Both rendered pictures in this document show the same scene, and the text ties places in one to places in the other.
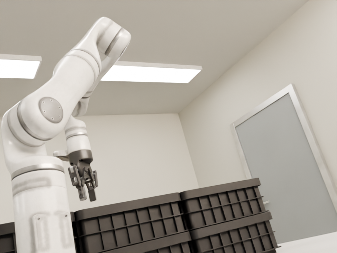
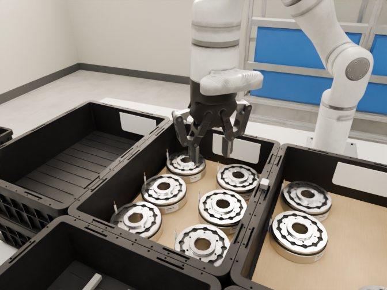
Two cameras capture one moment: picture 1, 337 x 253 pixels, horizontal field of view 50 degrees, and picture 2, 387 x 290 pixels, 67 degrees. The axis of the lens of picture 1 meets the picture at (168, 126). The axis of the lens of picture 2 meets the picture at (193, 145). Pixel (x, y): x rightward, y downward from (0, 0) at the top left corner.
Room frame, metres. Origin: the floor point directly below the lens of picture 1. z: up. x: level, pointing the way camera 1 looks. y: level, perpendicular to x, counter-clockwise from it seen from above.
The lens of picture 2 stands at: (1.40, 0.64, 1.30)
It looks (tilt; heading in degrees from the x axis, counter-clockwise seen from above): 32 degrees down; 236
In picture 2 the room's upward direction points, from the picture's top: straight up
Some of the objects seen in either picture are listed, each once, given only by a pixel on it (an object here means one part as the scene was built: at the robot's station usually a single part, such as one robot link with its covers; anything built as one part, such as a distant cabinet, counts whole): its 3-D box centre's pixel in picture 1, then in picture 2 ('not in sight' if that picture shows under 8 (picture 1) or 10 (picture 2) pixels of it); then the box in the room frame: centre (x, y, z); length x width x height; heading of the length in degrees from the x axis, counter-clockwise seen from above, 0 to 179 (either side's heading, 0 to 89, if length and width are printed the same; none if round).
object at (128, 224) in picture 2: not in sight; (135, 218); (1.26, 0.24, 0.86); 0.05 x 0.05 x 0.01
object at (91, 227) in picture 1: (114, 236); (190, 194); (1.13, 0.24, 0.87); 0.40 x 0.30 x 0.11; 31
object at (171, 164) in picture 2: not in sight; (186, 161); (1.07, 0.13, 0.86); 0.10 x 0.10 x 0.01
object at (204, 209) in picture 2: not in sight; (222, 206); (1.09, 0.31, 0.86); 0.10 x 0.10 x 0.01
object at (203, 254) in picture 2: not in sight; (202, 244); (1.19, 0.37, 0.86); 0.05 x 0.05 x 0.01
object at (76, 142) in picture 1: (73, 146); (219, 59); (1.13, 0.32, 1.18); 0.11 x 0.09 x 0.06; 76
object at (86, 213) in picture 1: (111, 219); (190, 175); (1.13, 0.24, 0.92); 0.40 x 0.30 x 0.02; 31
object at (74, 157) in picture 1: (81, 165); (212, 100); (1.13, 0.30, 1.11); 0.08 x 0.08 x 0.09
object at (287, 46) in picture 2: not in sight; (299, 68); (-0.54, -0.73, 0.60); 0.72 x 0.03 x 0.56; 125
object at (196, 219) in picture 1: (197, 217); (84, 160); (1.29, -0.01, 0.87); 0.40 x 0.30 x 0.11; 31
